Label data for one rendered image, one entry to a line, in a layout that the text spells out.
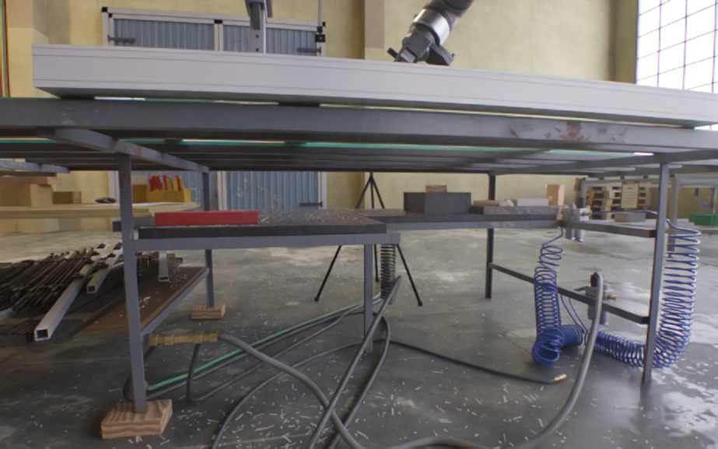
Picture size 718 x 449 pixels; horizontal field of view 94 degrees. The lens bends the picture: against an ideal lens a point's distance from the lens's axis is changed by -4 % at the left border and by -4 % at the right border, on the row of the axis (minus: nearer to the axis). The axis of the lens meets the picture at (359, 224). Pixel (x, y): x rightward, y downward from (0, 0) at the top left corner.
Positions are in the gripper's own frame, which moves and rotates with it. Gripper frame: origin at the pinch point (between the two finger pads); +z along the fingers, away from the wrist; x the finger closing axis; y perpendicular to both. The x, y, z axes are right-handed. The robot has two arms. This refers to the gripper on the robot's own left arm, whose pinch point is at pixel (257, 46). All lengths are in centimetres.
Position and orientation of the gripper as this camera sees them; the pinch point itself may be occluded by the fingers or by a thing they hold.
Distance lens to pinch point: 73.9
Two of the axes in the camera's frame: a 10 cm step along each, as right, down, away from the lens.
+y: 9.8, -0.2, 1.9
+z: 0.0, 10.0, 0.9
